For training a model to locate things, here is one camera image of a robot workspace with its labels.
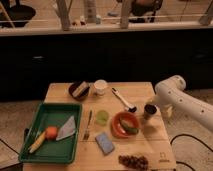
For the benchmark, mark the green plastic tray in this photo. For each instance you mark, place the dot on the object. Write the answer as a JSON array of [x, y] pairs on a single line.
[[52, 151]]

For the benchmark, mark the bunch of dark grapes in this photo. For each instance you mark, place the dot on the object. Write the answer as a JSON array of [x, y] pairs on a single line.
[[133, 162]]

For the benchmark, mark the dark metal cup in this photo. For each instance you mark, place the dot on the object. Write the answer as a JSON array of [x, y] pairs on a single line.
[[149, 111]]

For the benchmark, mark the green vegetable in bowl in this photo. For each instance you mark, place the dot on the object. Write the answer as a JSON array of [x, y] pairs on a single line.
[[128, 129]]

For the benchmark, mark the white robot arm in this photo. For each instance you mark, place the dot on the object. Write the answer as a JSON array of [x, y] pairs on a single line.
[[171, 92]]

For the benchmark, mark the white paper cup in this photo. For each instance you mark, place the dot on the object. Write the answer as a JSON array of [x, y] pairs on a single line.
[[100, 87]]

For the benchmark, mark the orange fruit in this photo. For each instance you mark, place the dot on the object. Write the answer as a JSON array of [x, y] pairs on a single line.
[[51, 132]]

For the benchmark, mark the grey folded cloth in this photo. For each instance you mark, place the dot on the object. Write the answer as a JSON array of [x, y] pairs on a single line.
[[68, 129]]

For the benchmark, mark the yellow corn cob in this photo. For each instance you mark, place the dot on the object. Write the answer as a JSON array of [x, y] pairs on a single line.
[[38, 142]]

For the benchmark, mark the blue sponge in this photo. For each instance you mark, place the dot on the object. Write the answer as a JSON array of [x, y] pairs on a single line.
[[104, 143]]

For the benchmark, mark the green plastic cup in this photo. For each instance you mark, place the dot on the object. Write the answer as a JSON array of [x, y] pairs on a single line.
[[102, 117]]

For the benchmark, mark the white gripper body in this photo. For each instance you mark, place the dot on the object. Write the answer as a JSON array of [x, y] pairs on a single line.
[[165, 107]]

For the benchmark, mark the metal fork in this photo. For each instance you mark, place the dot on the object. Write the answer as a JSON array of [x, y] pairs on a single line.
[[86, 133]]

